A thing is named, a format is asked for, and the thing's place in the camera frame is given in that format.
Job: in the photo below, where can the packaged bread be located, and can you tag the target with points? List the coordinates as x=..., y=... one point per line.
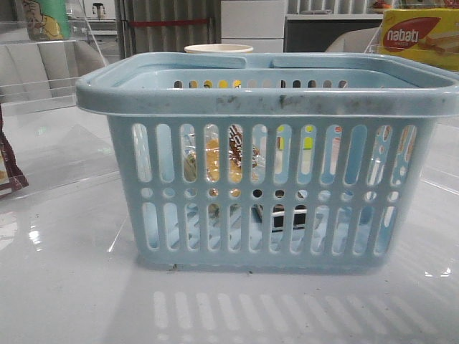
x=221, y=159

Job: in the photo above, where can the maroon cracker snack packet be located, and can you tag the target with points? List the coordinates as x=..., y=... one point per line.
x=12, y=177

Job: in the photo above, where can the green tissue pack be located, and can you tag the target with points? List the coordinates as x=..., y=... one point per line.
x=46, y=20

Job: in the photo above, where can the popcorn paper cup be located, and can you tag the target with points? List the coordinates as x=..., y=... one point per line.
x=218, y=49

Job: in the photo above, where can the clear acrylic display shelf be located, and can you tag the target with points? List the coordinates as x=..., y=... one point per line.
x=55, y=144
x=435, y=49

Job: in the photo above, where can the yellow nabati wafer box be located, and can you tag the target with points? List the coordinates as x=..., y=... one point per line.
x=434, y=20

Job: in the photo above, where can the light blue plastic basket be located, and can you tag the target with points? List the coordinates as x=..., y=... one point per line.
x=344, y=134

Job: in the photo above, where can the clear acrylic left display shelf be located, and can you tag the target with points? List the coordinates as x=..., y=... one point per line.
x=55, y=144

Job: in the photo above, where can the white cabinet in background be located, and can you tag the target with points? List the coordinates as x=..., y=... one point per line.
x=259, y=24

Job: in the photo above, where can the clear acrylic right display shelf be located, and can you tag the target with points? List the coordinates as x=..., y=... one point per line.
x=435, y=49

